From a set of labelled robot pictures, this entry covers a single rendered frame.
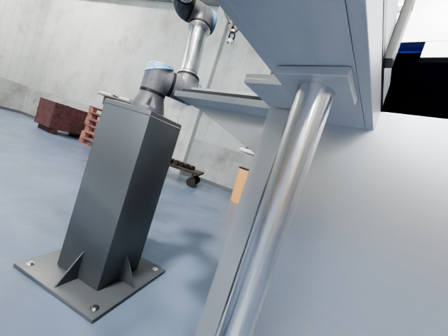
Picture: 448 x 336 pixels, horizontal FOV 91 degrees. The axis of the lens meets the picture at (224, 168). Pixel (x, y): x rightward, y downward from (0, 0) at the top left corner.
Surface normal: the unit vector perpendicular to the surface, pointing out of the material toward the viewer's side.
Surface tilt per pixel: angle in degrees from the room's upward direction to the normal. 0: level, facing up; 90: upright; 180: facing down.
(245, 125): 90
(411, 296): 90
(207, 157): 90
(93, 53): 90
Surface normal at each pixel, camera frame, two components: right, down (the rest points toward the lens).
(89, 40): -0.31, -0.05
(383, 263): -0.57, -0.14
